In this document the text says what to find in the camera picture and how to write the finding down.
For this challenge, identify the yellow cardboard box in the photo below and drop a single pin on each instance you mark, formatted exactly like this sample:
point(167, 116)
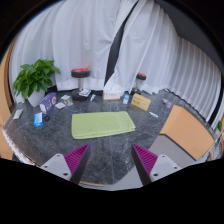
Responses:
point(141, 102)

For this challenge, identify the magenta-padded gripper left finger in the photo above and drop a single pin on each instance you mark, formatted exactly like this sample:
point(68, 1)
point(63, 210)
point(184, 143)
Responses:
point(58, 165)

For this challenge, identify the blister pack with brown pills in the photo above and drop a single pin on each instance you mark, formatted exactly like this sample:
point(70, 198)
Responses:
point(69, 102)

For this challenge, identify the small black and red dumbbell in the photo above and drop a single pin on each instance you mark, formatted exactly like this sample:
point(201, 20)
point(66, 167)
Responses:
point(141, 76)

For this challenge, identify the green plant in white pot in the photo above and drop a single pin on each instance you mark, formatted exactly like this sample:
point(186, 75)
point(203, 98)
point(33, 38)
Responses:
point(33, 78)

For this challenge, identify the small purple container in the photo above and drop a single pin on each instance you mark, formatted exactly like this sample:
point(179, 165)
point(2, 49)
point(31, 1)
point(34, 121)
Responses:
point(168, 105)

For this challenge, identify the large black and red dumbbell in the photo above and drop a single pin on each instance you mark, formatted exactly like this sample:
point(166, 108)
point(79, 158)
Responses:
point(80, 73)

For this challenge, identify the white curtain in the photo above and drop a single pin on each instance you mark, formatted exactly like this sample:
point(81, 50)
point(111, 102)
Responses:
point(76, 40)
point(156, 53)

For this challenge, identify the white blister pack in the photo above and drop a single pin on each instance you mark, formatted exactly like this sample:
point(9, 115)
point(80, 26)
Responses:
point(60, 105)

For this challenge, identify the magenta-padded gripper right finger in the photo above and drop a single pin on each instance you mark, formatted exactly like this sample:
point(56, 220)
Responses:
point(163, 166)

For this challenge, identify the light green towel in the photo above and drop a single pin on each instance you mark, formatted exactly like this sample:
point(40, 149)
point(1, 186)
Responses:
point(101, 125)

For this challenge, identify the white card packet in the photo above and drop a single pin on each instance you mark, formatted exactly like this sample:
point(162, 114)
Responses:
point(65, 97)

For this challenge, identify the white tube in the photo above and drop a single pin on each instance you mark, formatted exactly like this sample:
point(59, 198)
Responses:
point(92, 97)

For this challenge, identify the white and blue flat box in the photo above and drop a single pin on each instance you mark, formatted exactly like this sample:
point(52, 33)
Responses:
point(85, 92)

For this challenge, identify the orange wooden cabinet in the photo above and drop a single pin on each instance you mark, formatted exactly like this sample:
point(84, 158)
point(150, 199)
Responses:
point(186, 130)

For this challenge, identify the purple cardboard box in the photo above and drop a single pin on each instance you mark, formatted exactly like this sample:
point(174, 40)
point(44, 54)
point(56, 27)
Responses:
point(48, 102)

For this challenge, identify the small white sachet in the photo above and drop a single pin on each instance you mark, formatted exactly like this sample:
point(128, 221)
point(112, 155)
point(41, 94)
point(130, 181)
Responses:
point(153, 114)

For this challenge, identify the white and orange box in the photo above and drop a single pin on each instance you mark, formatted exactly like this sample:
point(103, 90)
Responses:
point(112, 94)

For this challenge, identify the small white and blue box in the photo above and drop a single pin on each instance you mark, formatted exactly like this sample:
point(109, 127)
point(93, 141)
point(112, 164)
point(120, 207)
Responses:
point(125, 99)

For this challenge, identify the white flat packet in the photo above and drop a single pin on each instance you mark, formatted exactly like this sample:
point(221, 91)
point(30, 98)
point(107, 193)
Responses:
point(18, 114)

